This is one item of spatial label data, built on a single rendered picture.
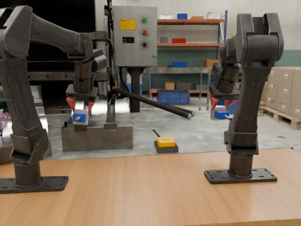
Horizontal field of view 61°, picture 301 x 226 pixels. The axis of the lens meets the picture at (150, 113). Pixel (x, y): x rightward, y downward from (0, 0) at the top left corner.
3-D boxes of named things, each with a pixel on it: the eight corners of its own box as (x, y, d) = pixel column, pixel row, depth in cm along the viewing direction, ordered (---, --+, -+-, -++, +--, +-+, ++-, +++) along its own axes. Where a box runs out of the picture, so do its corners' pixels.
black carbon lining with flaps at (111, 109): (116, 127, 101) (115, 104, 99) (75, 128, 99) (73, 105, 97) (116, 109, 135) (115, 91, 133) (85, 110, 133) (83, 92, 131)
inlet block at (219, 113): (236, 126, 92) (238, 111, 91) (223, 127, 91) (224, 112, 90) (221, 118, 105) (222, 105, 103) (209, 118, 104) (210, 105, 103)
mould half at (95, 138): (132, 148, 98) (132, 114, 95) (62, 151, 94) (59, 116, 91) (126, 117, 146) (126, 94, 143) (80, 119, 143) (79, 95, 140)
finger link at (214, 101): (204, 104, 103) (209, 85, 97) (220, 104, 104) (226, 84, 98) (209, 115, 98) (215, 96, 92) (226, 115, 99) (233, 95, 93)
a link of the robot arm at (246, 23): (220, 43, 88) (243, 4, 58) (246, 43, 87) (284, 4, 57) (219, 79, 88) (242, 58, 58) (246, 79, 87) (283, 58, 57)
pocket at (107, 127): (117, 136, 96) (117, 126, 95) (103, 136, 95) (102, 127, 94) (117, 132, 100) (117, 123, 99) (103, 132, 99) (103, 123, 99)
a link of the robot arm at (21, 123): (34, 145, 74) (4, 28, 63) (51, 149, 71) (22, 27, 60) (16, 156, 69) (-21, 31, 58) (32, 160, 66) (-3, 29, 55)
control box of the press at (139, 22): (156, 205, 200) (158, 5, 167) (118, 208, 196) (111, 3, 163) (152, 191, 221) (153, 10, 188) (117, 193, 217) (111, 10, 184)
